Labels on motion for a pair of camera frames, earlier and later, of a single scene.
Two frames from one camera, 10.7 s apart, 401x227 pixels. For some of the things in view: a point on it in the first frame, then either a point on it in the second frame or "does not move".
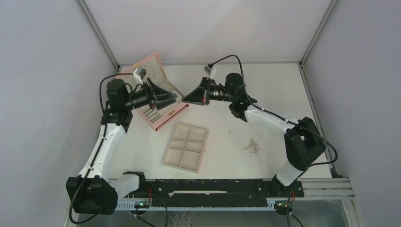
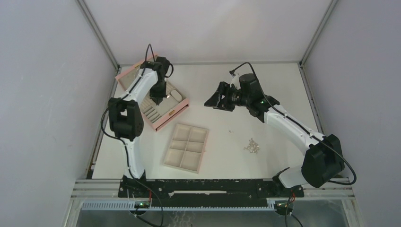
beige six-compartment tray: [187, 148] does not move
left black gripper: [161, 98] to [157, 98]
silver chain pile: [252, 146] does not move
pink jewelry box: [152, 68] does not move
